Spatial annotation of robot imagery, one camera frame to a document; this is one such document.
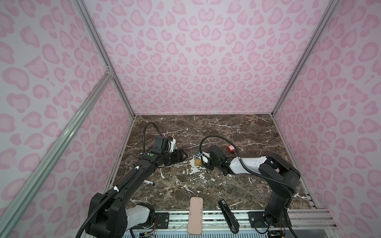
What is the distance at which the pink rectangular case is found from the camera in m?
0.71

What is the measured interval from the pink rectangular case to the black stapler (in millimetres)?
105

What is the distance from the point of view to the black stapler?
70 centimetres
